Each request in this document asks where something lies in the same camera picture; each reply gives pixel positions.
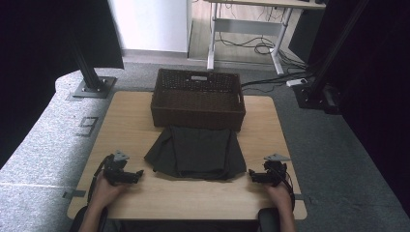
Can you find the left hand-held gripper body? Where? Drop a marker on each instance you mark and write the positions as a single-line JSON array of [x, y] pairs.
[[116, 172]]

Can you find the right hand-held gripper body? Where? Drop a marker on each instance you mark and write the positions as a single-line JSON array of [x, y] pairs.
[[274, 174]]

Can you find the dark cloth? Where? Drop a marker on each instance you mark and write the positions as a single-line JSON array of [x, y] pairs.
[[196, 151]]

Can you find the brown wicker basket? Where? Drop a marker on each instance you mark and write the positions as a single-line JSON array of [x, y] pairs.
[[197, 109]]

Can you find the person's left hand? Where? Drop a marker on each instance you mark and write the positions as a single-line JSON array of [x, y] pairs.
[[104, 191]]

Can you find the person's right hand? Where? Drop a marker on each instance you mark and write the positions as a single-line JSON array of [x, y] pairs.
[[282, 196]]

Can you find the person's legs in dark clothing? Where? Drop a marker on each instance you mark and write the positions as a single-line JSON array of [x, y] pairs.
[[193, 227]]

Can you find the white power strip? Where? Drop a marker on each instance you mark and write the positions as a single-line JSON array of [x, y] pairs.
[[296, 82]]

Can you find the black metal stand with dark base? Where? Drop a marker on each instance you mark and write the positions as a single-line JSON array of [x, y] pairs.
[[317, 83]]

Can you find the dark curtain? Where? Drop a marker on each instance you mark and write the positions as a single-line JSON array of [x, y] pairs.
[[380, 96], [38, 48]]

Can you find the black box under desk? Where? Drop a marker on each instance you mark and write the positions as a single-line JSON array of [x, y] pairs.
[[304, 35]]

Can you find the white desk with metal legs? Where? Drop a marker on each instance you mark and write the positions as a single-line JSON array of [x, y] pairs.
[[245, 26]]

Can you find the white cabinet panel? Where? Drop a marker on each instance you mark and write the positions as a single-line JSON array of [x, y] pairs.
[[151, 24]]

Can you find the black metal stand with base plate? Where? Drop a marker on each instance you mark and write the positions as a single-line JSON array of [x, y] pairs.
[[92, 82]]

